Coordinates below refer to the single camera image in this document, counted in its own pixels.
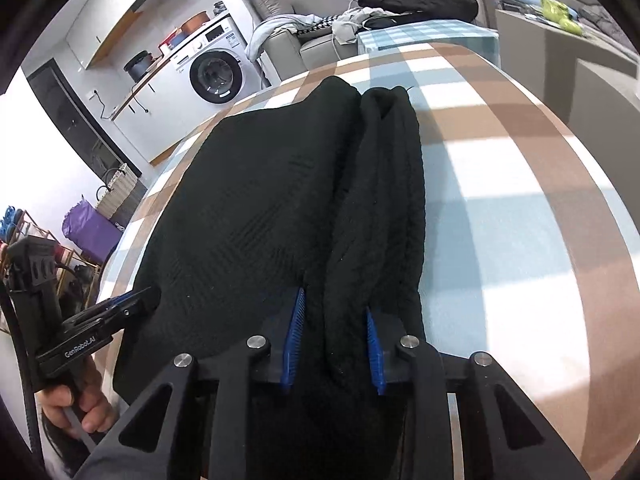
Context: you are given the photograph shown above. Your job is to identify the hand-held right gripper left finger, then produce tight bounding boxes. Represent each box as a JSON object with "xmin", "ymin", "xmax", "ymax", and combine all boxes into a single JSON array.
[{"xmin": 75, "ymin": 287, "xmax": 308, "ymax": 480}]

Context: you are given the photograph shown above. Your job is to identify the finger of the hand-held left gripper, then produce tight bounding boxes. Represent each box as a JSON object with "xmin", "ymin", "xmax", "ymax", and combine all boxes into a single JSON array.
[
  {"xmin": 62, "ymin": 286, "xmax": 162, "ymax": 335},
  {"xmin": 75, "ymin": 294, "xmax": 138, "ymax": 321}
]

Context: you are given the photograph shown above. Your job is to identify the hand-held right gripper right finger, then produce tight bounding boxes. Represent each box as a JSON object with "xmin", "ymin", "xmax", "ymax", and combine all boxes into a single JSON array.
[{"xmin": 365, "ymin": 307, "xmax": 591, "ymax": 480}]

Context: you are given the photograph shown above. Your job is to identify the black knit sweater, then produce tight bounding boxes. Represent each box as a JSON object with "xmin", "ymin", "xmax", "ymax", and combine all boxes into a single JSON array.
[{"xmin": 112, "ymin": 75, "xmax": 428, "ymax": 480}]

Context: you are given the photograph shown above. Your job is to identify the light blue clothes heap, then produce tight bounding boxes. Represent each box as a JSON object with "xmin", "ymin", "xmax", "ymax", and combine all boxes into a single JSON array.
[{"xmin": 246, "ymin": 14, "xmax": 321, "ymax": 58}]

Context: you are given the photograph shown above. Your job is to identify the person's left hand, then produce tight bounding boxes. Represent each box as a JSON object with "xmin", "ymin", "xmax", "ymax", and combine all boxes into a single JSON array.
[{"xmin": 37, "ymin": 355, "xmax": 118, "ymax": 436}]

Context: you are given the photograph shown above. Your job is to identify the purple bag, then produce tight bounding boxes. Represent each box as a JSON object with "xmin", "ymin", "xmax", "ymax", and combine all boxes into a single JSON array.
[{"xmin": 62, "ymin": 199, "xmax": 123, "ymax": 263}]

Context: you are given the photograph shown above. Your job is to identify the wooden shoe rack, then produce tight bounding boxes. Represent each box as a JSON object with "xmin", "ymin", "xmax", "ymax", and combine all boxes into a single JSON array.
[{"xmin": 0, "ymin": 205, "xmax": 103, "ymax": 336}]

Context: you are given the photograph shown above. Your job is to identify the woven laundry basket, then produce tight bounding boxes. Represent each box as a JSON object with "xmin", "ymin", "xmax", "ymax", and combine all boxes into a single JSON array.
[{"xmin": 95, "ymin": 164, "xmax": 146, "ymax": 226}]

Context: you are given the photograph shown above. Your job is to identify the white lower cabinets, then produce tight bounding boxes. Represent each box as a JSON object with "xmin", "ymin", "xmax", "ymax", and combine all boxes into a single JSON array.
[{"xmin": 112, "ymin": 55, "xmax": 211, "ymax": 163}]

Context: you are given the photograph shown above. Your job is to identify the white cabinets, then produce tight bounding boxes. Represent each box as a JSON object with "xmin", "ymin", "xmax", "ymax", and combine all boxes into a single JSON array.
[
  {"xmin": 65, "ymin": 0, "xmax": 201, "ymax": 68},
  {"xmin": 112, "ymin": 55, "xmax": 211, "ymax": 163}
]

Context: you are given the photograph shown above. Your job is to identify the dark door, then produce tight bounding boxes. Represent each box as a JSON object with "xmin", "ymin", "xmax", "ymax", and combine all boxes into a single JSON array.
[{"xmin": 27, "ymin": 58, "xmax": 116, "ymax": 181}]

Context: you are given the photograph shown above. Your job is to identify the black cooking pot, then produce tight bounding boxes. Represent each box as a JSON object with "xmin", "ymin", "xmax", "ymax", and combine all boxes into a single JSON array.
[{"xmin": 123, "ymin": 50, "xmax": 153, "ymax": 82}]

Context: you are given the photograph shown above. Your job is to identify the white washing machine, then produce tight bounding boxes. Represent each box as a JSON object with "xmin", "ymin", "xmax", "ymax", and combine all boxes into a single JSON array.
[{"xmin": 167, "ymin": 14, "xmax": 266, "ymax": 107}]

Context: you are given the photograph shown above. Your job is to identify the white upper cabinets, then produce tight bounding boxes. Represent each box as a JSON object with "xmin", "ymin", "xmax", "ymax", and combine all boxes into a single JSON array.
[{"xmin": 65, "ymin": 0, "xmax": 201, "ymax": 68}]

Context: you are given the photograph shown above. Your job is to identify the orange basin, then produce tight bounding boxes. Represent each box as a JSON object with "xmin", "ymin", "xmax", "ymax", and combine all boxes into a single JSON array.
[{"xmin": 179, "ymin": 10, "xmax": 211, "ymax": 36}]

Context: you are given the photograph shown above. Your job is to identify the grey sofa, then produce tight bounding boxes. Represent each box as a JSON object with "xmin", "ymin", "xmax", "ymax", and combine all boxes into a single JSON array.
[{"xmin": 249, "ymin": 0, "xmax": 371, "ymax": 86}]

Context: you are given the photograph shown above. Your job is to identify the houndstooth pillow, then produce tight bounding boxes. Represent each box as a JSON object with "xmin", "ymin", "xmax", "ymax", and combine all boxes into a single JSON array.
[{"xmin": 297, "ymin": 16, "xmax": 336, "ymax": 37}]

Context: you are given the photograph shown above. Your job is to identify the teal checked cloth table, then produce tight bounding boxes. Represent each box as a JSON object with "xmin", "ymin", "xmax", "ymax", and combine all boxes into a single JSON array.
[{"xmin": 356, "ymin": 19, "xmax": 501, "ymax": 66}]

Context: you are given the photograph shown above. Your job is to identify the grey white garment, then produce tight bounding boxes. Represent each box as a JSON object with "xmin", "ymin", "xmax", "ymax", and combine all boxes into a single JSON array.
[{"xmin": 331, "ymin": 7, "xmax": 401, "ymax": 43}]

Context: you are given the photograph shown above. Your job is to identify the grey side cabinet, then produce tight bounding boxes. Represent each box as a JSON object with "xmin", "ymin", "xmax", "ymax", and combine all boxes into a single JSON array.
[
  {"xmin": 495, "ymin": 7, "xmax": 640, "ymax": 126},
  {"xmin": 575, "ymin": 57, "xmax": 640, "ymax": 231}
]

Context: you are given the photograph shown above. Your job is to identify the green toy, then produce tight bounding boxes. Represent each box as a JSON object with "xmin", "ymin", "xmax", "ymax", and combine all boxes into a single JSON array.
[{"xmin": 540, "ymin": 0, "xmax": 586, "ymax": 36}]

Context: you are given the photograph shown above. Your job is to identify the grey quilt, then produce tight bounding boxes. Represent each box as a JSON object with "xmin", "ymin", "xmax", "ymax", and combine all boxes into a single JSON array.
[{"xmin": 577, "ymin": 2, "xmax": 636, "ymax": 53}]

